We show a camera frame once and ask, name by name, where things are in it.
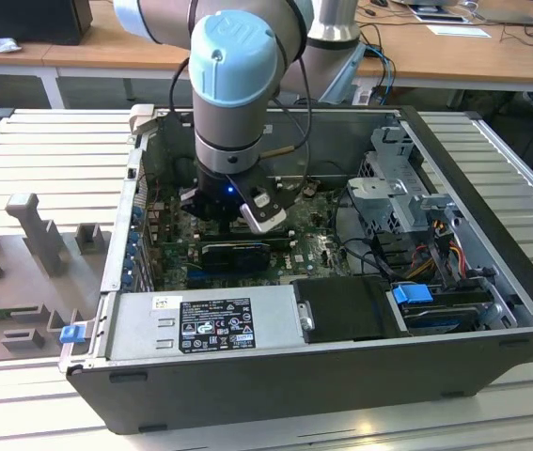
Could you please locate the silver power supply unit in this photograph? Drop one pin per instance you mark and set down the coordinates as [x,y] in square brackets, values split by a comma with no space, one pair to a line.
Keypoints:
[134,324]

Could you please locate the white paper sheet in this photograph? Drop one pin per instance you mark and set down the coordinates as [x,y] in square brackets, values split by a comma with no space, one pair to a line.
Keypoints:
[459,31]

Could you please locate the hard disk in blue carrier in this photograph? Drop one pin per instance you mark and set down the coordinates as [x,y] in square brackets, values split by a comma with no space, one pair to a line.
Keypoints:
[412,293]

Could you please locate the pale blue teach pendant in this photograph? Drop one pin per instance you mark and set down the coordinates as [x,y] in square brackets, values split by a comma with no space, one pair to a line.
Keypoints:
[355,61]

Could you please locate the wooden desk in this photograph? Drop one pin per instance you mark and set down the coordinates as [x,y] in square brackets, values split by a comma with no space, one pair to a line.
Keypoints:
[83,51]

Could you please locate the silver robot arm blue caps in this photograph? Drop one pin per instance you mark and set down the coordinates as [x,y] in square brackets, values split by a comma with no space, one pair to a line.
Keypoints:
[228,117]

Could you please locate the black graphics card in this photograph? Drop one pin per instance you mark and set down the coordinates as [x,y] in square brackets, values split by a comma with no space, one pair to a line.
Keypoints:
[233,257]

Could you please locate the grey case corner latch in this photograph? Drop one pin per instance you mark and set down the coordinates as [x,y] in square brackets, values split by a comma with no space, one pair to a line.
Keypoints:
[141,117]

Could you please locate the blue expansion slot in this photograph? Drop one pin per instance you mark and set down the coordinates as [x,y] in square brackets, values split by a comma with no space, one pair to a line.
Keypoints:
[194,273]

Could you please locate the black open PC case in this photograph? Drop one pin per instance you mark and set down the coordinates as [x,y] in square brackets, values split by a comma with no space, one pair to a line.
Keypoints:
[294,390]

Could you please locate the silver metal drive cage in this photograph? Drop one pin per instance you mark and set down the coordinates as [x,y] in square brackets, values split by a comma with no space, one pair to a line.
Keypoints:
[374,188]

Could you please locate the black computer tower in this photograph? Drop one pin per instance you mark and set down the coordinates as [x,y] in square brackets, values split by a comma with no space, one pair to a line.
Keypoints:
[26,21]

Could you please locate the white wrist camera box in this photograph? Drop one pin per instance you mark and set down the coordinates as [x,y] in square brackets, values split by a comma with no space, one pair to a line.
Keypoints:
[266,222]

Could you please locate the black plastic shroud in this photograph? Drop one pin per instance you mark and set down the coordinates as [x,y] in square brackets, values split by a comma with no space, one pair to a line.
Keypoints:
[341,307]

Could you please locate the blue case latch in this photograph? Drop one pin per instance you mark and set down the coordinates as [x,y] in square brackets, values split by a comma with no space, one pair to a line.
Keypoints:
[71,334]

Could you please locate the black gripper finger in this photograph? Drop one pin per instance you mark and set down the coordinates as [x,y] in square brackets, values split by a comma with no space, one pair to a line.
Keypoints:
[190,203]

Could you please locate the green motherboard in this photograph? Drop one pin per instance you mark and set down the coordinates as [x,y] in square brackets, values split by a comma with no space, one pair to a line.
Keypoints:
[308,244]

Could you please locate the grey parts rack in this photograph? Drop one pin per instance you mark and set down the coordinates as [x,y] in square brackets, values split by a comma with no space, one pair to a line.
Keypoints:
[12,263]

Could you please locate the green RAM stick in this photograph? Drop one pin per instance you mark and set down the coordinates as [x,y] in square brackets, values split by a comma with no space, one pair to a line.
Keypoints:
[282,243]

